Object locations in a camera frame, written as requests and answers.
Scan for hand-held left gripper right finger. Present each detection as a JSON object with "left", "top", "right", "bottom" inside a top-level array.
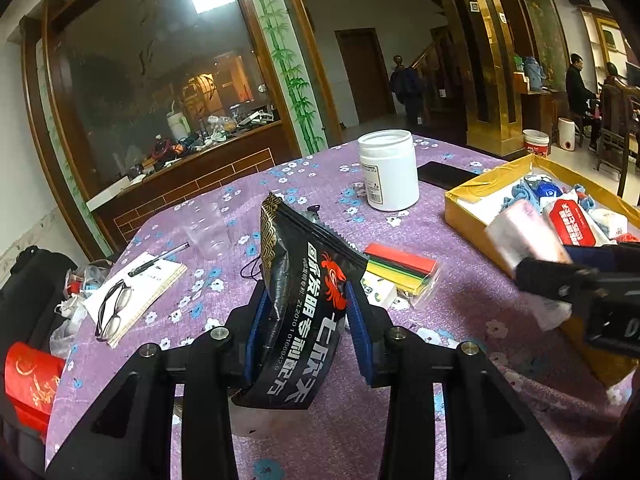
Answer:
[{"left": 342, "top": 280, "right": 573, "bottom": 480}]

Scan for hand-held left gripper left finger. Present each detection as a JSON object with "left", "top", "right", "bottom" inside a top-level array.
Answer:
[{"left": 45, "top": 280, "right": 273, "bottom": 480}]

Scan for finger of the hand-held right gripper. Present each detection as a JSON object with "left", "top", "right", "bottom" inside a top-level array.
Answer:
[
  {"left": 515, "top": 256, "right": 601, "bottom": 307},
  {"left": 564, "top": 243, "right": 624, "bottom": 274}
]

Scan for black crab-print pouch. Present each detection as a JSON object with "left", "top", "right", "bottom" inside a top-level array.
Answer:
[{"left": 227, "top": 191, "right": 370, "bottom": 411}]

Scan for pink tissue pack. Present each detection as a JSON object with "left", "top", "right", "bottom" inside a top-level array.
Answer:
[{"left": 485, "top": 199, "right": 573, "bottom": 331}]

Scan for yellow cardboard box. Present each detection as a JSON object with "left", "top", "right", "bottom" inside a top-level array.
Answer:
[{"left": 444, "top": 152, "right": 640, "bottom": 388}]

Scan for white tissue pack red label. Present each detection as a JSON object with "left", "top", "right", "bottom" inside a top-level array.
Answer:
[{"left": 547, "top": 199, "right": 608, "bottom": 247}]

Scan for small dark blue tissue packet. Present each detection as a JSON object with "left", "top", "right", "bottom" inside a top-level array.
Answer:
[{"left": 525, "top": 174, "right": 563, "bottom": 200}]

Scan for coloured strips in clear bag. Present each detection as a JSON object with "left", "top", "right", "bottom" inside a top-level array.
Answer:
[{"left": 362, "top": 242, "right": 443, "bottom": 310}]

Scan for clear plastic cup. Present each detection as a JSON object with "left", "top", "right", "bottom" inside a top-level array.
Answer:
[{"left": 180, "top": 203, "right": 232, "bottom": 261}]

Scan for paper notebook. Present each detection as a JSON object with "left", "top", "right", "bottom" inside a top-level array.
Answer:
[{"left": 82, "top": 251, "right": 188, "bottom": 348}]

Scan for black pen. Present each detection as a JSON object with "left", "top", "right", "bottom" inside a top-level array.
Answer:
[{"left": 127, "top": 242, "right": 191, "bottom": 278}]

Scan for white red plastic bucket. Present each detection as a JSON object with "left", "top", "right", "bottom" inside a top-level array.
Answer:
[{"left": 522, "top": 129, "right": 551, "bottom": 158}]

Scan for wooden chair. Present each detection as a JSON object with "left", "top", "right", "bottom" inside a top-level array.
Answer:
[{"left": 595, "top": 80, "right": 640, "bottom": 196}]

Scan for black-framed glasses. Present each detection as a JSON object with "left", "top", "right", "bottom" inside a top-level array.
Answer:
[{"left": 95, "top": 280, "right": 133, "bottom": 343}]

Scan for black phone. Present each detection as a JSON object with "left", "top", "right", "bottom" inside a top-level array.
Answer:
[{"left": 416, "top": 161, "right": 481, "bottom": 192}]

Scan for wooden side cabinet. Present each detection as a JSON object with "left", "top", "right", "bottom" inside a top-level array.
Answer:
[{"left": 517, "top": 72, "right": 568, "bottom": 136}]

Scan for wooden counter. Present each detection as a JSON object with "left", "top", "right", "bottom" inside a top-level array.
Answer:
[{"left": 87, "top": 120, "right": 301, "bottom": 261}]

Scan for white plastic jar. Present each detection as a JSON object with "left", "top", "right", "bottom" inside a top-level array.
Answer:
[{"left": 357, "top": 129, "right": 420, "bottom": 212}]

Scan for clear plastic bag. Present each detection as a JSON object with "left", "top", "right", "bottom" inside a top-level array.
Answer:
[{"left": 50, "top": 260, "right": 113, "bottom": 361}]

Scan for blue thermos jug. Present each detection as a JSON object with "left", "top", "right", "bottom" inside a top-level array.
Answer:
[{"left": 522, "top": 56, "right": 546, "bottom": 92}]

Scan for white plastic bottle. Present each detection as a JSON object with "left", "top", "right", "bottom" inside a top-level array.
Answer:
[{"left": 166, "top": 110, "right": 191, "bottom": 142}]

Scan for black bag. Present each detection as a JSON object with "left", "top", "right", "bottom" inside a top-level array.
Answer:
[{"left": 0, "top": 246, "right": 78, "bottom": 351}]

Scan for red gift bag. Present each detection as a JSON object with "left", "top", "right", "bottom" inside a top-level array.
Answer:
[{"left": 4, "top": 342, "right": 66, "bottom": 441}]

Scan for dark blue hanging jacket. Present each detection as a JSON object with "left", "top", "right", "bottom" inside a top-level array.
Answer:
[{"left": 390, "top": 55, "right": 423, "bottom": 126}]

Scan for brown wooden door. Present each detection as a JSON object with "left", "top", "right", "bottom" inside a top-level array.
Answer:
[{"left": 334, "top": 27, "right": 396, "bottom": 123}]

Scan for bamboo-painted pillar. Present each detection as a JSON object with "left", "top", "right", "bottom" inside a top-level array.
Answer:
[{"left": 240, "top": 0, "right": 326, "bottom": 156}]

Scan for black motor cable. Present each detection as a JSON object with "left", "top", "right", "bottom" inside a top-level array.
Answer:
[{"left": 239, "top": 255, "right": 265, "bottom": 282}]

